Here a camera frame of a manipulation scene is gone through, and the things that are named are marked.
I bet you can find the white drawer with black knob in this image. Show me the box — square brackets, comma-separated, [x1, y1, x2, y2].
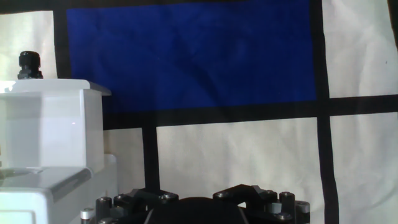
[0, 50, 112, 174]

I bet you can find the white drawer cabinet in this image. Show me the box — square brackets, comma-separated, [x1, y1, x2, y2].
[0, 154, 119, 224]

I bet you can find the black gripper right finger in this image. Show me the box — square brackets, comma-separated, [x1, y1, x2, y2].
[213, 184, 311, 224]

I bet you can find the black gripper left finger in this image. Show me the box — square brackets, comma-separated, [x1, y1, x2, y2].
[80, 188, 180, 224]

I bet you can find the colour block tablecloth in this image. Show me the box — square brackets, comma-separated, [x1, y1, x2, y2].
[0, 0, 398, 224]

